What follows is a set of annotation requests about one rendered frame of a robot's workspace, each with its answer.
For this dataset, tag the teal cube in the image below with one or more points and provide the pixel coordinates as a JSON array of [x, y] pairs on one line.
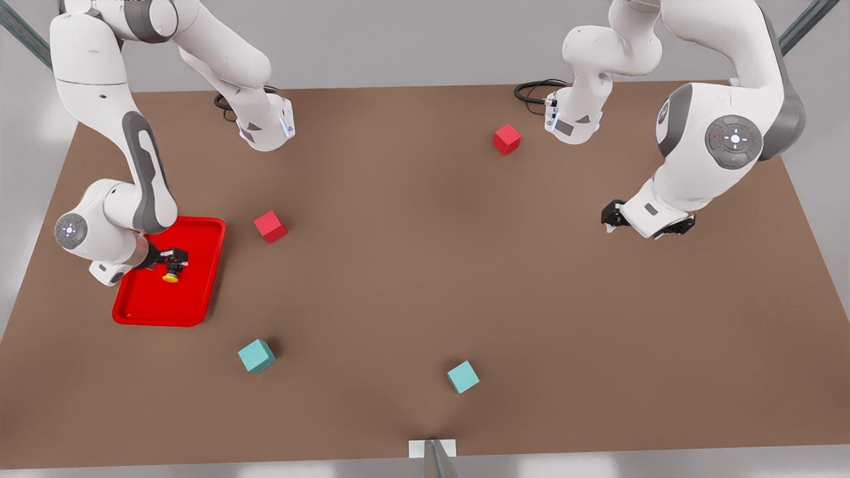
[[463, 377], [256, 356]]

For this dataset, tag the red cube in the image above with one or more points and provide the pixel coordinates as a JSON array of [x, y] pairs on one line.
[[269, 226], [507, 139]]

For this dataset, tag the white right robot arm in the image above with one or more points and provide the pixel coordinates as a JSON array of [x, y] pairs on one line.
[[93, 73]]

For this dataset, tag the small yellow round object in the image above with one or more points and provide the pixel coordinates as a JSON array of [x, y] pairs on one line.
[[170, 278]]

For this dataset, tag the silver frame post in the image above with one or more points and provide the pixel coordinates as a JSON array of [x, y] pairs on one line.
[[807, 23], [437, 458], [23, 32]]

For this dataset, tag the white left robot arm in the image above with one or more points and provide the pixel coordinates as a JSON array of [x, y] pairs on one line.
[[704, 172]]

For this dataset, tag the red plastic tray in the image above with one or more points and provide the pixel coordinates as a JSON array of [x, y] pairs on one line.
[[149, 302]]

